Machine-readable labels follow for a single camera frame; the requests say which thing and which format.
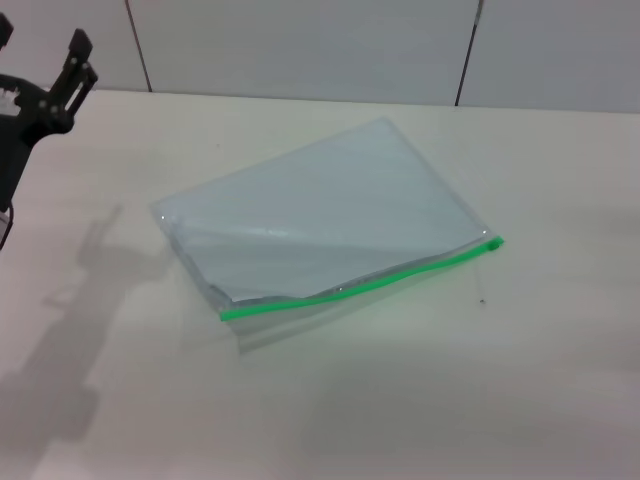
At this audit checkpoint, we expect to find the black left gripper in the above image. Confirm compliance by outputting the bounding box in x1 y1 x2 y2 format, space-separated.
0 13 100 251

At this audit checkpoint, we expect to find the clear green-zip document bag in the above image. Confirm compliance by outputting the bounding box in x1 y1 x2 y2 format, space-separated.
149 115 506 356

